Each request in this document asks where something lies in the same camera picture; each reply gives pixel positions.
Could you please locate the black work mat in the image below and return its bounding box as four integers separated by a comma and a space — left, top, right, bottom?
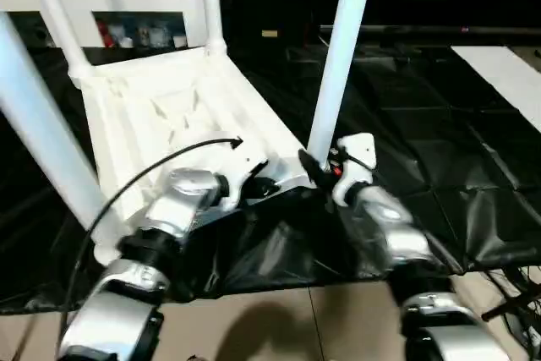
0, 33, 541, 315

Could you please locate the black flat screen panel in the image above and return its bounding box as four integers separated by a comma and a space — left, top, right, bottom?
319, 24, 541, 41

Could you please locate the white flat board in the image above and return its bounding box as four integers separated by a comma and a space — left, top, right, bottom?
451, 43, 541, 110

